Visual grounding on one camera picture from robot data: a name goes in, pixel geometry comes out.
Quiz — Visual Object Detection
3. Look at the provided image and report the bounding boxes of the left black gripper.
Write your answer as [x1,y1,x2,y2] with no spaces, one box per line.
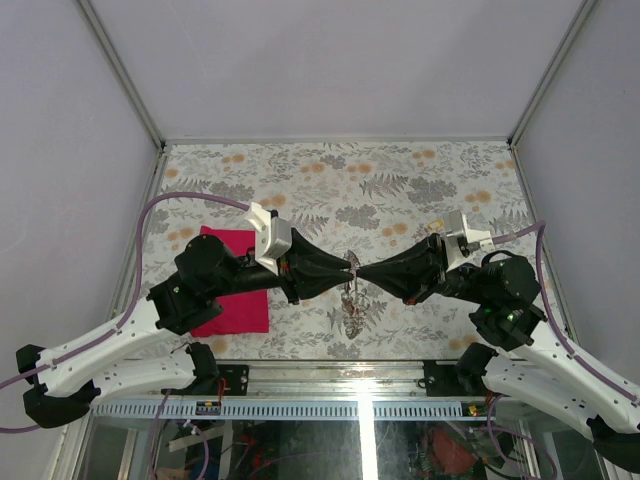
[213,229,357,305]

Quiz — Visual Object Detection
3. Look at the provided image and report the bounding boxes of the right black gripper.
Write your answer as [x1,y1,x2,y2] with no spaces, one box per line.
[357,232,491,305]

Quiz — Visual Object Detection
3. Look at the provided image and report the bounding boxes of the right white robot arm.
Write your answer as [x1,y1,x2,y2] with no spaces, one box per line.
[358,234,639,473]

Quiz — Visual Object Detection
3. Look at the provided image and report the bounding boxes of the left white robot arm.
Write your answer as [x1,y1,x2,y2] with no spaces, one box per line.
[16,230,353,429]

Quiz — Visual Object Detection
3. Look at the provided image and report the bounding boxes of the red cloth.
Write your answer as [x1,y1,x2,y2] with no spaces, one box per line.
[190,226,269,338]

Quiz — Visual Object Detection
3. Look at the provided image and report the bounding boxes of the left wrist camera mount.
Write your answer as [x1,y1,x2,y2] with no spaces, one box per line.
[244,202,293,276]

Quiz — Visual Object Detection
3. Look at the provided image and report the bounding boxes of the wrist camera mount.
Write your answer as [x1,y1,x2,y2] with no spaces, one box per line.
[244,202,293,276]
[443,210,495,271]

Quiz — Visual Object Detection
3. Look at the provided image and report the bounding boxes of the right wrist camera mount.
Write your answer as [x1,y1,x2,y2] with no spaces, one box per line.
[443,210,495,271]

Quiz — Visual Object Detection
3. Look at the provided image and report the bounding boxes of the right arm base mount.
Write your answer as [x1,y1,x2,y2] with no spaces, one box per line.
[417,342,497,398]

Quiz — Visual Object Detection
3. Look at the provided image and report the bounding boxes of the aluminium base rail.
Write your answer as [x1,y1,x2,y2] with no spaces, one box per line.
[89,358,551,421]

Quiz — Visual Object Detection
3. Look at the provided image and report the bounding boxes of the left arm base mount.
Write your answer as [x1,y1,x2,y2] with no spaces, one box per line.
[186,343,250,397]

